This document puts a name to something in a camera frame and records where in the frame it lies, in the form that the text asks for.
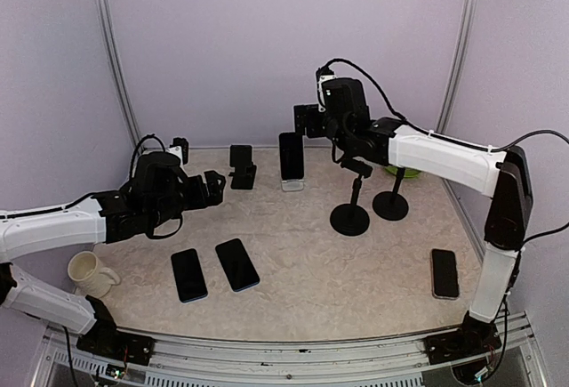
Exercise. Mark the black round-base stand rear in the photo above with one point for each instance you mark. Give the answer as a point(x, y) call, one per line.
point(391, 205)

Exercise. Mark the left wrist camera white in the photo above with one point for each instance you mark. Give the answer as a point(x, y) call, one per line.
point(180, 148)

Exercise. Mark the black phone blue edge right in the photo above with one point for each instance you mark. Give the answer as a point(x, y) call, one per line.
point(237, 265)

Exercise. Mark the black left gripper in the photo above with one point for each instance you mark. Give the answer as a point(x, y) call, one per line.
point(215, 192)

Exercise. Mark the black phone blue edge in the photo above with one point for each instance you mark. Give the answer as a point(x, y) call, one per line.
point(188, 276)
point(237, 265)

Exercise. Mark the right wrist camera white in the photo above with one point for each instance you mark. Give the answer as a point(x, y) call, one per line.
point(323, 74)

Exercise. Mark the right aluminium corner post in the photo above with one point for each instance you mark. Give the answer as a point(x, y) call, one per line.
point(459, 57)

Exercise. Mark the left aluminium corner post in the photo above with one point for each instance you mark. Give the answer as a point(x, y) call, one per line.
point(116, 70)

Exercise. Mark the black round-base stand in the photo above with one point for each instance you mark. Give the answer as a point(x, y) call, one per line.
point(391, 205)
point(351, 219)

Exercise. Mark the aluminium front rail frame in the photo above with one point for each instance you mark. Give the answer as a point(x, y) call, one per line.
point(212, 351)

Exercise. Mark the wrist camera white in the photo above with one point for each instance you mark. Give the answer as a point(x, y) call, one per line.
point(180, 148)
point(323, 74)

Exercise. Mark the green bowl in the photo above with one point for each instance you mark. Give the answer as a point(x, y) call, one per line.
point(408, 173)

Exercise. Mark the aluminium corner post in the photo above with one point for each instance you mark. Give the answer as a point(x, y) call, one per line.
point(459, 57)
point(116, 70)

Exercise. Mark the black phone silver edge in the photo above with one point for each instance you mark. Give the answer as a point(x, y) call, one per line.
point(291, 156)

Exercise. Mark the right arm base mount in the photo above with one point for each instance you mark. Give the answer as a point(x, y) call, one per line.
point(471, 338)

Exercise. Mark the white folding phone stand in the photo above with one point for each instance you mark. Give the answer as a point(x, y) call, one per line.
point(292, 185)

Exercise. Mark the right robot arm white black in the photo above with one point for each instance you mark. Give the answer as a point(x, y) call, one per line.
point(342, 116)

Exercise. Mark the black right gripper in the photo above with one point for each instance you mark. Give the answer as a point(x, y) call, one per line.
point(313, 128)

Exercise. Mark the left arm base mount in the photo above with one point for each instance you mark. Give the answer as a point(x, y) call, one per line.
point(105, 340)

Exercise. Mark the cream ceramic mug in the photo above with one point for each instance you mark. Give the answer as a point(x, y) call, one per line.
point(90, 275)

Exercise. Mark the black folding phone stand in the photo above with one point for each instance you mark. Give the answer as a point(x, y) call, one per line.
point(240, 159)

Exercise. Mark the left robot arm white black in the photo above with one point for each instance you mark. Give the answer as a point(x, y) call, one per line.
point(158, 190)

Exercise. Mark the black round-base stand front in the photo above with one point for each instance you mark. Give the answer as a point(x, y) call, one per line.
point(351, 219)

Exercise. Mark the black phone blue edge left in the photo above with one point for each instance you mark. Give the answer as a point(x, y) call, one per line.
point(188, 276)

